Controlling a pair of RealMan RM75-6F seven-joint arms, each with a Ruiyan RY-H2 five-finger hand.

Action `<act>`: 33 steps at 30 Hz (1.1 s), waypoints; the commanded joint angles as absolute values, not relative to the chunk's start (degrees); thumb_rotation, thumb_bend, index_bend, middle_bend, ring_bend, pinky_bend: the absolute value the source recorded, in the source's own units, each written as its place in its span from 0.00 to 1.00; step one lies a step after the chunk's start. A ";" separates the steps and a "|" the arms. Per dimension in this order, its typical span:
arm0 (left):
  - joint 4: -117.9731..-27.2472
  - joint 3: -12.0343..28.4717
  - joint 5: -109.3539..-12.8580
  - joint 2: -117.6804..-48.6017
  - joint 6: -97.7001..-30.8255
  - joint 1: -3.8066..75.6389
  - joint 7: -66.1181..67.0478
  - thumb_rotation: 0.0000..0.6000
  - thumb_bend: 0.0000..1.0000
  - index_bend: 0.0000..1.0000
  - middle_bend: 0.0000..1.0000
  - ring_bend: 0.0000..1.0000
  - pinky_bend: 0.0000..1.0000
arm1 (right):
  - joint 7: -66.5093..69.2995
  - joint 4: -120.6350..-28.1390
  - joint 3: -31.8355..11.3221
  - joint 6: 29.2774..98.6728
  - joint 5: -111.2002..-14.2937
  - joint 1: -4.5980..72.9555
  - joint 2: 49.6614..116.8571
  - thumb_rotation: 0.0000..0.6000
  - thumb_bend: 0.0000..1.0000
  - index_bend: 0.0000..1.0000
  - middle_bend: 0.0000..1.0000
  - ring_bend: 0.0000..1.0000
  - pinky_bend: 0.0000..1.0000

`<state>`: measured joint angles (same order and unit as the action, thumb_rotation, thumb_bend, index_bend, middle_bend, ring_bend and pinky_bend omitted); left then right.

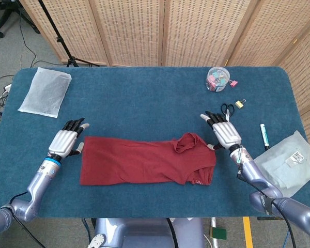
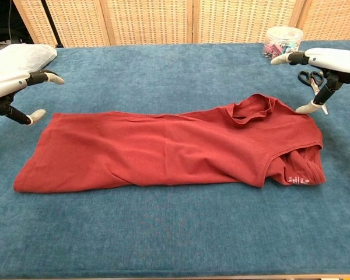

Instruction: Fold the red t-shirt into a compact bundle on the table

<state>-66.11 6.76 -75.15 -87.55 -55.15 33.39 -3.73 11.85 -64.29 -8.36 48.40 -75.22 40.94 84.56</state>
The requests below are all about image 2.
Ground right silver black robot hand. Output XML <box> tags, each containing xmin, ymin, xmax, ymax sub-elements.
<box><xmin>270</xmin><ymin>47</ymin><xmax>350</xmax><ymax>114</ymax></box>

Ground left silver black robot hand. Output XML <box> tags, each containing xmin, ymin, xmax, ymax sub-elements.
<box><xmin>0</xmin><ymin>69</ymin><xmax>65</xmax><ymax>126</ymax></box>

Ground red t-shirt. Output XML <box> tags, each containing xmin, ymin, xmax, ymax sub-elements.
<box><xmin>13</xmin><ymin>93</ymin><xmax>327</xmax><ymax>194</ymax></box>

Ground plain white frosted bag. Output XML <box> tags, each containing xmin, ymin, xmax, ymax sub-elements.
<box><xmin>0</xmin><ymin>43</ymin><xmax>58</xmax><ymax>79</ymax></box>

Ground clear jar of binder clips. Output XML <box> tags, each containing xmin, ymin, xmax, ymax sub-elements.
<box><xmin>262</xmin><ymin>26</ymin><xmax>305</xmax><ymax>62</ymax></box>

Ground wicker folding screen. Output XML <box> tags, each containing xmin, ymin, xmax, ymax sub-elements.
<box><xmin>13</xmin><ymin>0</ymin><xmax>350</xmax><ymax>47</ymax></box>

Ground blue carpet table cover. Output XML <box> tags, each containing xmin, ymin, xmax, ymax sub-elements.
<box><xmin>0</xmin><ymin>40</ymin><xmax>350</xmax><ymax>278</ymax></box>

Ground black-handled scissors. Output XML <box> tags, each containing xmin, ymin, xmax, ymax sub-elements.
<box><xmin>297</xmin><ymin>70</ymin><xmax>330</xmax><ymax>116</ymax></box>

